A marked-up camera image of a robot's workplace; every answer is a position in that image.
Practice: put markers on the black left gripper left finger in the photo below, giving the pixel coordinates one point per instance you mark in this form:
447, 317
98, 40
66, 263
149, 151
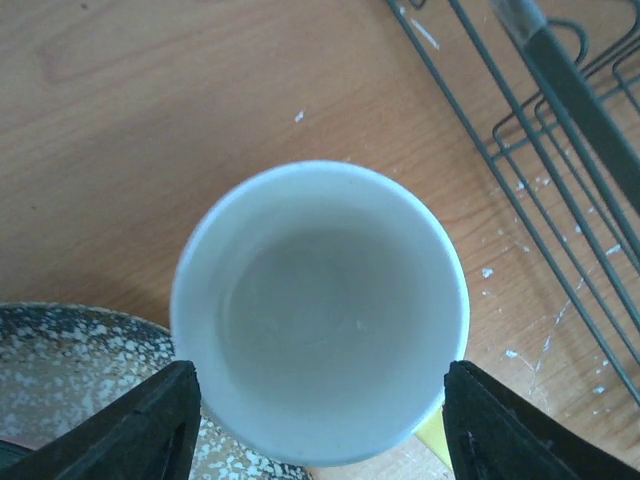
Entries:
148, 433

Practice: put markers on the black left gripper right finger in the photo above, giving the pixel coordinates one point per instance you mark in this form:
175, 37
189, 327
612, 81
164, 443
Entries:
493, 433

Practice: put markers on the yellow mug white inside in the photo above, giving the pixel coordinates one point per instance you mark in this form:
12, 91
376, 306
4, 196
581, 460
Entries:
322, 304

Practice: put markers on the speckled grey large plate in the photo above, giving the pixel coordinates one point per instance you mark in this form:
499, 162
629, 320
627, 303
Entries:
61, 364

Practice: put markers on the dark wire dish rack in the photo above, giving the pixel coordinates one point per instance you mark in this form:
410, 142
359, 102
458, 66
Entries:
574, 213

